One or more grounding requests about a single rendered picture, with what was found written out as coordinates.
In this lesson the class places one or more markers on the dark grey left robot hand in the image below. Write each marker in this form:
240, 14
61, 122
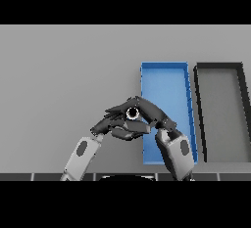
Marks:
130, 130

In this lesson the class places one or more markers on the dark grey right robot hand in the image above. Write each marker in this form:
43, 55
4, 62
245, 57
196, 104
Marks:
153, 113

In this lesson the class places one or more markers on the blue pipe with ringed end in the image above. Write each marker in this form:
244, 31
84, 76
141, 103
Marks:
132, 113

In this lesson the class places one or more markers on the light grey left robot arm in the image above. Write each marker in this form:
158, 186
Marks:
81, 153

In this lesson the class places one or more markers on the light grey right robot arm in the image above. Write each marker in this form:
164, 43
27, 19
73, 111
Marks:
178, 155

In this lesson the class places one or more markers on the blue bin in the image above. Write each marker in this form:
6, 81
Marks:
165, 82

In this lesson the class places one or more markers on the dark grey bin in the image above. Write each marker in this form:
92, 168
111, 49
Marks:
222, 114

